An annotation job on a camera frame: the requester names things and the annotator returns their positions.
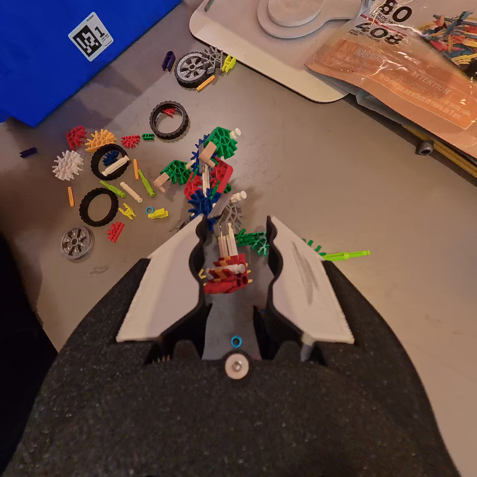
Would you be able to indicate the grey toy wheel hub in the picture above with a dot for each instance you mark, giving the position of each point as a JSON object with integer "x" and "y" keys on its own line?
{"x": 76, "y": 243}

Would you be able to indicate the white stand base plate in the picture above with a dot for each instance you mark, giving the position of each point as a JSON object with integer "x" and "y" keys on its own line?
{"x": 231, "y": 33}

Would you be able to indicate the plastic bag of K'NEX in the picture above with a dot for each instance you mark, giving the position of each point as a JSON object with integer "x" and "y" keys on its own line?
{"x": 410, "y": 74}

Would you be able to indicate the grey thin toy rod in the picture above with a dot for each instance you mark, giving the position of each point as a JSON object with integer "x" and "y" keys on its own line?
{"x": 209, "y": 5}

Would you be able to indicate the blue toy connector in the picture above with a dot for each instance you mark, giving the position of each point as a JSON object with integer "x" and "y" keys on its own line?
{"x": 110, "y": 158}

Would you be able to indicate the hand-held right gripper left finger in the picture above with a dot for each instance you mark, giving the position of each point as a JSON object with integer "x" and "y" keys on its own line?
{"x": 167, "y": 294}

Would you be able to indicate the black toy tyre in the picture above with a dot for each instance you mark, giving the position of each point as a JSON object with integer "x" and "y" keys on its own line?
{"x": 85, "y": 208}
{"x": 96, "y": 164}
{"x": 155, "y": 126}

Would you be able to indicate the blue plastic bin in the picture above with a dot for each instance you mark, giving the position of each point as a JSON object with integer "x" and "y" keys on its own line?
{"x": 37, "y": 74}

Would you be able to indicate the lime green toy rod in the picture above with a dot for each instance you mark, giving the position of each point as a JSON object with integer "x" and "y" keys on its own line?
{"x": 346, "y": 255}

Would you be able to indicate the white snowflake toy connector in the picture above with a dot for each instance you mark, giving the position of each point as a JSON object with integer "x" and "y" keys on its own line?
{"x": 67, "y": 166}

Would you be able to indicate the dark purple toy connector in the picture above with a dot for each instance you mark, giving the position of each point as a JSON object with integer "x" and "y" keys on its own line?
{"x": 28, "y": 152}

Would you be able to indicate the small red toy connector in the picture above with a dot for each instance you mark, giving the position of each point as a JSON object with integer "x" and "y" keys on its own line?
{"x": 130, "y": 141}
{"x": 168, "y": 111}

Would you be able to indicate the yellow toy clip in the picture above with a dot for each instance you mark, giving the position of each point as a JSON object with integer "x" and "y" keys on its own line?
{"x": 228, "y": 64}
{"x": 127, "y": 211}

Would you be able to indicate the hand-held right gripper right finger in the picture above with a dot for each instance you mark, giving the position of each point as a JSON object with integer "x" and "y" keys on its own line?
{"x": 309, "y": 298}

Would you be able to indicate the grey toy spacer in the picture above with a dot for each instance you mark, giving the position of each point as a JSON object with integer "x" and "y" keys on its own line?
{"x": 425, "y": 148}

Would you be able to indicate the white toy rod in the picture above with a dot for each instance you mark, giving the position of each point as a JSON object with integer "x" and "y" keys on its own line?
{"x": 116, "y": 166}
{"x": 131, "y": 192}

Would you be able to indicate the yellow long toy rod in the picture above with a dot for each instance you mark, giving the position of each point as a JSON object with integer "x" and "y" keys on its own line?
{"x": 447, "y": 151}

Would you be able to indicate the orange short toy rod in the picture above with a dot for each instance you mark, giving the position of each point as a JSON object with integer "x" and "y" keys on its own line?
{"x": 70, "y": 196}
{"x": 136, "y": 169}

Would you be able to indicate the grey toy wheel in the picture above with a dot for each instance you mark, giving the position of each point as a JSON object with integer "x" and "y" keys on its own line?
{"x": 190, "y": 69}

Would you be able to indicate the red fan toy connector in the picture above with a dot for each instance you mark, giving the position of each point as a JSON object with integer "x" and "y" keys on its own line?
{"x": 76, "y": 138}
{"x": 116, "y": 231}

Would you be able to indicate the grey snowflake toy connector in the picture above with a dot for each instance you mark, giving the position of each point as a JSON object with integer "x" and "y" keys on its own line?
{"x": 214, "y": 59}

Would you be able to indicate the yellow fan toy connector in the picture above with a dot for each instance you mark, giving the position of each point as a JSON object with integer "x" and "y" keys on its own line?
{"x": 100, "y": 141}

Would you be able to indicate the colourful toy model assembly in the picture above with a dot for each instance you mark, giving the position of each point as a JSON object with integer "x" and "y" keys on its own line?
{"x": 223, "y": 143}

